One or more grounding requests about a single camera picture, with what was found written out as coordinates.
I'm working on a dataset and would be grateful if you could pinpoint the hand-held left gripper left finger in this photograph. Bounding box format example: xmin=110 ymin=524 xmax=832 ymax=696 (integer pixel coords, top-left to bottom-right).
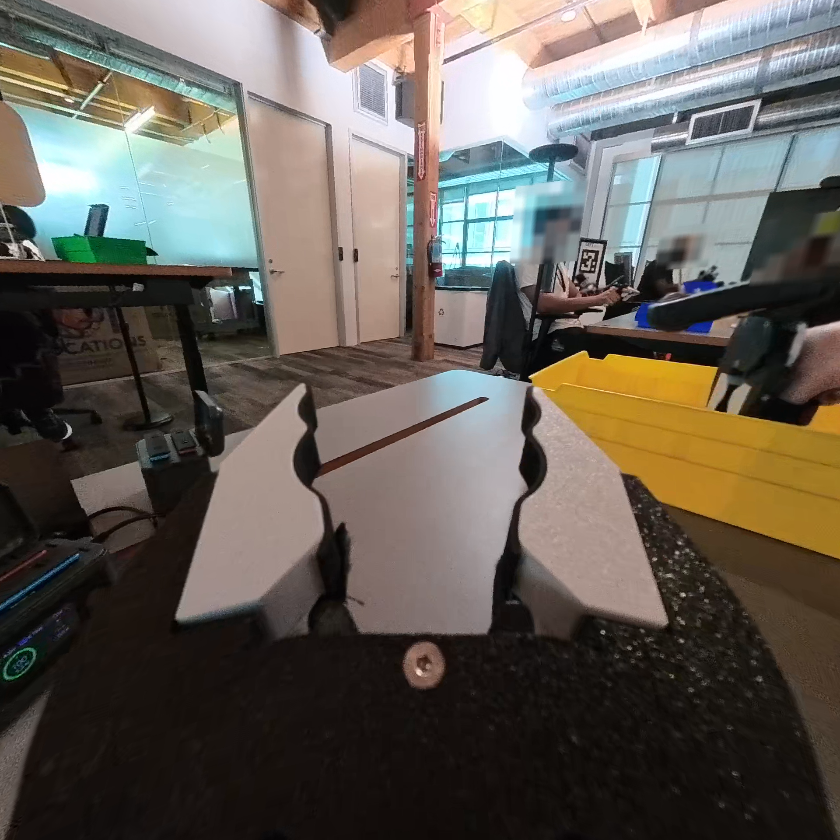
xmin=174 ymin=382 xmax=352 ymax=643

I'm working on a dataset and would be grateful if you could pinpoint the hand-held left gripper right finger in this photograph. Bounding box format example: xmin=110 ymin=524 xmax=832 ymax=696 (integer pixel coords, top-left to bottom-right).
xmin=495 ymin=386 xmax=672 ymax=643

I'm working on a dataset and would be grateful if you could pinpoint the yellow plastic bin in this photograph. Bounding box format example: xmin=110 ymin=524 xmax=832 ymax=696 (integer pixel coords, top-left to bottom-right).
xmin=529 ymin=350 xmax=840 ymax=560

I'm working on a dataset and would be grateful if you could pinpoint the person's right hand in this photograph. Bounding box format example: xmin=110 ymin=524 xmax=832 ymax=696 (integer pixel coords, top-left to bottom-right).
xmin=783 ymin=322 xmax=840 ymax=408

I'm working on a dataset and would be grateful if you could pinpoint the dark grey charger box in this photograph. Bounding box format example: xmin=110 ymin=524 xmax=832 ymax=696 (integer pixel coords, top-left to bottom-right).
xmin=136 ymin=430 xmax=217 ymax=516

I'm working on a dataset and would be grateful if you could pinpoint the black battery pack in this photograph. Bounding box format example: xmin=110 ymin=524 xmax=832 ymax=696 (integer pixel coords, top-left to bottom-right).
xmin=192 ymin=390 xmax=226 ymax=458

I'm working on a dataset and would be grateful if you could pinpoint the black white tag sign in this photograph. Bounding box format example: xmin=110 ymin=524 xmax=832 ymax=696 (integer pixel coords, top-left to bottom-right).
xmin=572 ymin=238 xmax=609 ymax=281

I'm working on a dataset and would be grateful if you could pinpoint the black power station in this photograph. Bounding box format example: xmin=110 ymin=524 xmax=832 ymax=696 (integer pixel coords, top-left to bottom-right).
xmin=0 ymin=482 xmax=118 ymax=716

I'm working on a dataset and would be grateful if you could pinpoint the dark jacket on chair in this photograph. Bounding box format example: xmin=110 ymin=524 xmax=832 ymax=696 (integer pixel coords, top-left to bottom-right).
xmin=480 ymin=260 xmax=531 ymax=376

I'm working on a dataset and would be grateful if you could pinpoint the black round-top stand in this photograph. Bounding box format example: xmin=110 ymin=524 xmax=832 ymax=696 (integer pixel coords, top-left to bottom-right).
xmin=528 ymin=143 xmax=580 ymax=185

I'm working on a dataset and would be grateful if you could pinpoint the printed cardboard box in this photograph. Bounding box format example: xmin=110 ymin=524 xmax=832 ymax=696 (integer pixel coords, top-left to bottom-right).
xmin=52 ymin=307 xmax=163 ymax=387

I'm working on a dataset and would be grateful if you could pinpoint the paned window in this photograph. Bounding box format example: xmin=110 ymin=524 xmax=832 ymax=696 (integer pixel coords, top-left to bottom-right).
xmin=438 ymin=184 xmax=519 ymax=270

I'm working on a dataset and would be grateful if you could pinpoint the white door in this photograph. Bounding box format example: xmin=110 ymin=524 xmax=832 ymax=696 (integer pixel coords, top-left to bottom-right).
xmin=348 ymin=133 xmax=409 ymax=343
xmin=246 ymin=92 xmax=343 ymax=358

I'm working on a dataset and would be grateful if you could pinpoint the dark wooden desk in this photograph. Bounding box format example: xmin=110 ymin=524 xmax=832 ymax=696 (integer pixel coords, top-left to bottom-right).
xmin=0 ymin=258 xmax=235 ymax=432

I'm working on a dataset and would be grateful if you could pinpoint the green plastic bin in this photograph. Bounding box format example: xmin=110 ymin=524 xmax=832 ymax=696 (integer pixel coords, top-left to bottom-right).
xmin=51 ymin=234 xmax=149 ymax=265

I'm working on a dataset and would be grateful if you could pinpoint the beige rounded board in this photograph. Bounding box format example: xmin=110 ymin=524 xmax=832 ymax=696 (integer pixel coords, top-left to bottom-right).
xmin=0 ymin=100 xmax=47 ymax=209

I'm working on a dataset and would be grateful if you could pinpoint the white duct vent grille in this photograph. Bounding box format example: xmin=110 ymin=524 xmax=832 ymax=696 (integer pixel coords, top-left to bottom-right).
xmin=686 ymin=98 xmax=762 ymax=145

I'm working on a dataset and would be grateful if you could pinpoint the silver air duct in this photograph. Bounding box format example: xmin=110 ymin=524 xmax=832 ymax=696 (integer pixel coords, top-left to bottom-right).
xmin=521 ymin=0 xmax=840 ymax=111
xmin=546 ymin=58 xmax=840 ymax=140

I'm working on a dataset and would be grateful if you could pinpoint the wooden support post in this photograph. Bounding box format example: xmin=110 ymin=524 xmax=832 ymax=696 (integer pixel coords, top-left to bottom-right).
xmin=410 ymin=12 xmax=444 ymax=363

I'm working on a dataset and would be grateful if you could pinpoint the frosted glass wall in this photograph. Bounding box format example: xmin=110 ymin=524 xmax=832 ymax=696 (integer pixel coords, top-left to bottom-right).
xmin=0 ymin=42 xmax=263 ymax=358

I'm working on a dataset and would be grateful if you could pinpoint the white wall vent grille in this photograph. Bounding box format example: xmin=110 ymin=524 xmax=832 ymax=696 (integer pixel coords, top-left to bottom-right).
xmin=354 ymin=62 xmax=389 ymax=122

